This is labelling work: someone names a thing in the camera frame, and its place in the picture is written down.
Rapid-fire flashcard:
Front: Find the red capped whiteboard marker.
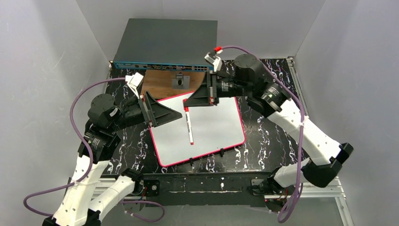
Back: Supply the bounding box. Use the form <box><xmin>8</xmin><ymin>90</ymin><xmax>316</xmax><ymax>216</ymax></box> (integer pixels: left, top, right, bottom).
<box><xmin>184</xmin><ymin>107</ymin><xmax>194</xmax><ymax>145</ymax></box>

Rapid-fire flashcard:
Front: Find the pink framed whiteboard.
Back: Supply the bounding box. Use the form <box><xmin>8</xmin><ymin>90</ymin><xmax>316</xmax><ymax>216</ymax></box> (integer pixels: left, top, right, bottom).
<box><xmin>150</xmin><ymin>92</ymin><xmax>246</xmax><ymax>167</ymax></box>

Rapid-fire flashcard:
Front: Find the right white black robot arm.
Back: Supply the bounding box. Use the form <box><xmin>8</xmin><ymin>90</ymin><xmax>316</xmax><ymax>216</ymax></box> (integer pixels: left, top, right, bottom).
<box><xmin>184</xmin><ymin>54</ymin><xmax>353</xmax><ymax>195</ymax></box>

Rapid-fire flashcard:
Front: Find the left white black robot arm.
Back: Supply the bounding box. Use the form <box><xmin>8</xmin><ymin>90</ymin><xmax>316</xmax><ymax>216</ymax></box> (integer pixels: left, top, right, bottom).
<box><xmin>43</xmin><ymin>93</ymin><xmax>182</xmax><ymax>226</ymax></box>

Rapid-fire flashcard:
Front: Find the brown wooden board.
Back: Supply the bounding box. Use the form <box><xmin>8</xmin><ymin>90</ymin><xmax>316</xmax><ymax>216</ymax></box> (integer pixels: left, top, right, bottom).
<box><xmin>140</xmin><ymin>70</ymin><xmax>205</xmax><ymax>99</ymax></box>

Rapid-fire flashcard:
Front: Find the small grey metal bracket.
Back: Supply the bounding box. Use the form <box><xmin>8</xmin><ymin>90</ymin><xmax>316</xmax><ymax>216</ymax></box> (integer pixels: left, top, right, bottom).
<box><xmin>171</xmin><ymin>72</ymin><xmax>190</xmax><ymax>89</ymax></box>

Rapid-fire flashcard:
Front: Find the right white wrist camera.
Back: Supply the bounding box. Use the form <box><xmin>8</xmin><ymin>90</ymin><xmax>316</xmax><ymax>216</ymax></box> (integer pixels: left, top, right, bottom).
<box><xmin>204</xmin><ymin>52</ymin><xmax>222</xmax><ymax>72</ymax></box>

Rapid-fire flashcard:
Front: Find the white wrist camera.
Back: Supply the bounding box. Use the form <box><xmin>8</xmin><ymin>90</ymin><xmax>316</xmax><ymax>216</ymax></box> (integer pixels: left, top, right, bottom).
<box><xmin>204</xmin><ymin>52</ymin><xmax>222</xmax><ymax>72</ymax></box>
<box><xmin>125</xmin><ymin>72</ymin><xmax>144</xmax><ymax>98</ymax></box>

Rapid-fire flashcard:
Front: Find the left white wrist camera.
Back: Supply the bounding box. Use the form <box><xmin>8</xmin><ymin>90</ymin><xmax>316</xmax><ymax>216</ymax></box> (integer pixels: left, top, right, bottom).
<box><xmin>125</xmin><ymin>72</ymin><xmax>144</xmax><ymax>98</ymax></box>

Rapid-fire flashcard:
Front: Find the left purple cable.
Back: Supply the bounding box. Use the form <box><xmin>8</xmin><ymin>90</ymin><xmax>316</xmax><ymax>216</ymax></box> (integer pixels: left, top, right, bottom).
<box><xmin>23</xmin><ymin>77</ymin><xmax>127</xmax><ymax>218</ymax></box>

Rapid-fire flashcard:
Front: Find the purple cable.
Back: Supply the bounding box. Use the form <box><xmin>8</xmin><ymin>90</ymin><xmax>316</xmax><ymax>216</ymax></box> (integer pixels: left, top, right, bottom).
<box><xmin>215</xmin><ymin>46</ymin><xmax>308</xmax><ymax>224</ymax></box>
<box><xmin>23</xmin><ymin>77</ymin><xmax>127</xmax><ymax>218</ymax></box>

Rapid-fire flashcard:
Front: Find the grey blue network switch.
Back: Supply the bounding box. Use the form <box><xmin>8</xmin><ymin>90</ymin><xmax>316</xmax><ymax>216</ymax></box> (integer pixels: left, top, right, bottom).
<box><xmin>113</xmin><ymin>18</ymin><xmax>218</xmax><ymax>72</ymax></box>

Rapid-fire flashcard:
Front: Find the aluminium frame rail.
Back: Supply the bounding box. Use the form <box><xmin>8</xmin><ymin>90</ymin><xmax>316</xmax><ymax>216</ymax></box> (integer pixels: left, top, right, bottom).
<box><xmin>287</xmin><ymin>56</ymin><xmax>309</xmax><ymax>115</ymax></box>

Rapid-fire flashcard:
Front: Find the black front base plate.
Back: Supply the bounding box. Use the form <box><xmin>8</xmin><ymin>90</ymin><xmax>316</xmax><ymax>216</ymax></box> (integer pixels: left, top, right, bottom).
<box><xmin>144</xmin><ymin>171</ymin><xmax>268</xmax><ymax>207</ymax></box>

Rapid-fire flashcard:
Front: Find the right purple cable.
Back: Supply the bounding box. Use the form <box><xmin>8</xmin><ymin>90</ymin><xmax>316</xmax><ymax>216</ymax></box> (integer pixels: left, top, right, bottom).
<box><xmin>215</xmin><ymin>46</ymin><xmax>308</xmax><ymax>224</ymax></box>

